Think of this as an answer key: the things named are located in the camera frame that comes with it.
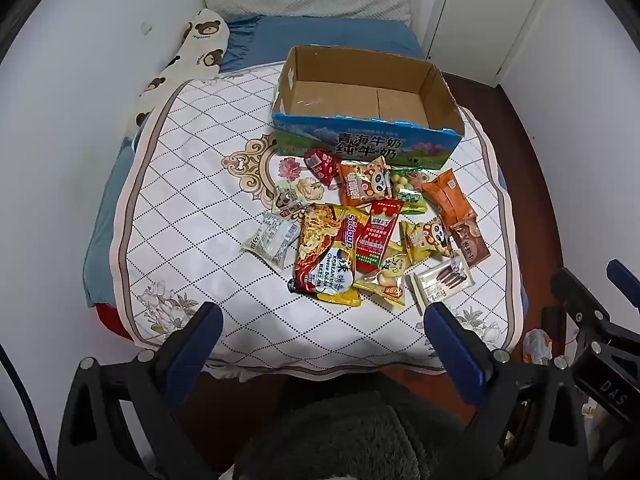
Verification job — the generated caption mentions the crumpled plastic bag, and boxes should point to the crumpled plastic bag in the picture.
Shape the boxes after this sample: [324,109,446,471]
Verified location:
[522,329,553,366]

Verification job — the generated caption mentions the white diamond-pattern quilt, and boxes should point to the white diamond-pattern quilt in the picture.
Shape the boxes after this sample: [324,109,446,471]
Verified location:
[117,62,528,381]

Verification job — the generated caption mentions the orange panda snack packet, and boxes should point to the orange panda snack packet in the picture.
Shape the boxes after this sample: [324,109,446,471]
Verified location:
[337,156,393,208]

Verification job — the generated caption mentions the white door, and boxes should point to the white door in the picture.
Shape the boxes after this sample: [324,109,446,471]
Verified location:
[425,0,553,91]

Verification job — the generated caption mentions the red cloth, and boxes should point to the red cloth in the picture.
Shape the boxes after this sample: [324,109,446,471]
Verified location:
[95,302,136,346]

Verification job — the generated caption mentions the black cable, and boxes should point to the black cable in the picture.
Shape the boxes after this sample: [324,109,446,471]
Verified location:
[0,345,58,480]

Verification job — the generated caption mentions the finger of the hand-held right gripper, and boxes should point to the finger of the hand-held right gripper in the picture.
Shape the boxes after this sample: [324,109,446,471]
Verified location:
[550,266,612,356]
[606,259,640,307]

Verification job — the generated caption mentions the brown pastry packet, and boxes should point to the brown pastry packet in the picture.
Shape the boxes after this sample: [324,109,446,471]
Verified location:
[449,215,491,267]

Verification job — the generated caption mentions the yellow panda snack packet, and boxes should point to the yellow panda snack packet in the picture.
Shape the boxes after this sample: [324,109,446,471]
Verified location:
[400,216,456,267]

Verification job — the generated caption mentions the white clear snack packet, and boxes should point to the white clear snack packet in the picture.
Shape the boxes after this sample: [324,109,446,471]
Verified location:
[241,210,301,269]

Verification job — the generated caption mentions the white chocolate wafer packet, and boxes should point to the white chocolate wafer packet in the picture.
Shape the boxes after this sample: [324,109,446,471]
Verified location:
[409,256,475,308]

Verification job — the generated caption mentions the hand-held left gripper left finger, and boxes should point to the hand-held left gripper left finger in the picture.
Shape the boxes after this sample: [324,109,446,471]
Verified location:
[57,301,224,480]

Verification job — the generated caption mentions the small dark panda packet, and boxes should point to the small dark panda packet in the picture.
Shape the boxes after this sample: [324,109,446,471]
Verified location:
[272,180,308,218]

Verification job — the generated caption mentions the small red snack packet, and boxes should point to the small red snack packet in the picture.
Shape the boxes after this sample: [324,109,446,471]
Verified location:
[303,148,337,186]

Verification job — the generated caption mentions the red sausage packet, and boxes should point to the red sausage packet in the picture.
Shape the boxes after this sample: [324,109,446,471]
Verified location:
[354,198,405,276]

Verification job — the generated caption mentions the green candy ball bag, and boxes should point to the green candy ball bag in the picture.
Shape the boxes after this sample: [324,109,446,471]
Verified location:
[391,167,432,216]

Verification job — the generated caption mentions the dark fuzzy clothing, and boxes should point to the dark fuzzy clothing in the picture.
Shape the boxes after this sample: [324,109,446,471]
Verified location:
[232,385,506,480]

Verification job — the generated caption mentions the yellow chips packet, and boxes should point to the yellow chips packet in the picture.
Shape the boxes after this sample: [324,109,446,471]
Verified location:
[352,242,408,309]

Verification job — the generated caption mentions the large instant noodle packet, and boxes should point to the large instant noodle packet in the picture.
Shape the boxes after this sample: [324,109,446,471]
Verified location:
[287,202,373,308]

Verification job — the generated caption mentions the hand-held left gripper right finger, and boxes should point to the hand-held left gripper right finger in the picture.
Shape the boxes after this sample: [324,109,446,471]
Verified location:
[424,301,591,480]

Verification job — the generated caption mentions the printed cardboard box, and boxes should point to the printed cardboard box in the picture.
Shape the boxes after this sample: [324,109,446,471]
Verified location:
[271,45,466,170]

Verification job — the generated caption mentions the bear-print pillow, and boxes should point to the bear-print pillow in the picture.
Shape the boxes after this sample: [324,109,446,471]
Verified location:
[122,7,232,136]

